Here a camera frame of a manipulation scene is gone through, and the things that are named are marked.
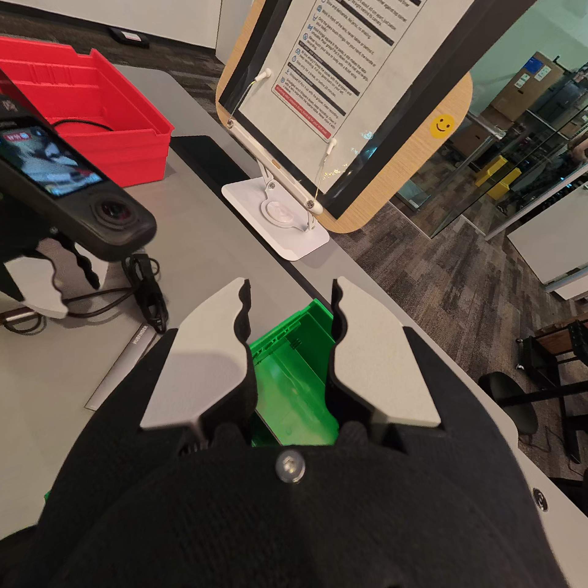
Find white side table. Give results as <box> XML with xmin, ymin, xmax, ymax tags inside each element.
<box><xmin>505</xmin><ymin>181</ymin><xmax>588</xmax><ymax>295</ymax></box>

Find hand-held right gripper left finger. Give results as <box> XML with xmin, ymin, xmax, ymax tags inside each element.
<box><xmin>139</xmin><ymin>277</ymin><xmax>258</xmax><ymax>443</ymax></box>

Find yellow floor bins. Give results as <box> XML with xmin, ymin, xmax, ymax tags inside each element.
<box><xmin>475</xmin><ymin>155</ymin><xmax>522</xmax><ymax>200</ymax></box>

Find black box with label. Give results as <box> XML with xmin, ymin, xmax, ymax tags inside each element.
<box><xmin>109</xmin><ymin>27</ymin><xmax>150</xmax><ymax>49</ymax></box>

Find black round stool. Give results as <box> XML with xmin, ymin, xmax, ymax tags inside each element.
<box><xmin>478</xmin><ymin>371</ymin><xmax>538</xmax><ymax>435</ymax></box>

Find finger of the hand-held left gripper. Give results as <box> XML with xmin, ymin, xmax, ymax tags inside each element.
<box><xmin>39</xmin><ymin>232</ymin><xmax>111</xmax><ymax>291</ymax></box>
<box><xmin>8</xmin><ymin>255</ymin><xmax>70</xmax><ymax>321</ymax></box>

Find cardboard boxes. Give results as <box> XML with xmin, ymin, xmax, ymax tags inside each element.
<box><xmin>492</xmin><ymin>51</ymin><xmax>566</xmax><ymax>122</ymax></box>

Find black rolling cart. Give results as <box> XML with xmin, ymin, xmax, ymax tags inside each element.
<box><xmin>517</xmin><ymin>317</ymin><xmax>588</xmax><ymax>460</ymax></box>

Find white tablet stand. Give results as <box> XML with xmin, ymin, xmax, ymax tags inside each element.
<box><xmin>222</xmin><ymin>68</ymin><xmax>338</xmax><ymax>262</ymax></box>

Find grey usb hub stick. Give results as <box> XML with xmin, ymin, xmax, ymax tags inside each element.
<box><xmin>85</xmin><ymin>324</ymin><xmax>152</xmax><ymax>411</ymax></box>

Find tablet with instruction sheet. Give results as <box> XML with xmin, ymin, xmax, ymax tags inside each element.
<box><xmin>218</xmin><ymin>0</ymin><xmax>538</xmax><ymax>220</ymax></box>

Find black cable with grey plug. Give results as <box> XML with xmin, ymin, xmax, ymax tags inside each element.
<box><xmin>51</xmin><ymin>119</ymin><xmax>115</xmax><ymax>134</ymax></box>

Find red plastic bin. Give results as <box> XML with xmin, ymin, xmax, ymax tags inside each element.
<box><xmin>0</xmin><ymin>37</ymin><xmax>174</xmax><ymax>188</ymax></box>

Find green plastic bin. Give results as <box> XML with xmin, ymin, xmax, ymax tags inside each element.
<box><xmin>248</xmin><ymin>299</ymin><xmax>341</xmax><ymax>447</ymax></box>

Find wooden backing board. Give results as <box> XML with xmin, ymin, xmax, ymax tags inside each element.
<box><xmin>216</xmin><ymin>0</ymin><xmax>474</xmax><ymax>234</ymax></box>

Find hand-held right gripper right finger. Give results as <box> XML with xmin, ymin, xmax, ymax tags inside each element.
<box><xmin>325</xmin><ymin>277</ymin><xmax>443</xmax><ymax>443</ymax></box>

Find black usb-c cable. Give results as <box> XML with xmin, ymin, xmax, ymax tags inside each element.
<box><xmin>60</xmin><ymin>253</ymin><xmax>168</xmax><ymax>335</ymax></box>

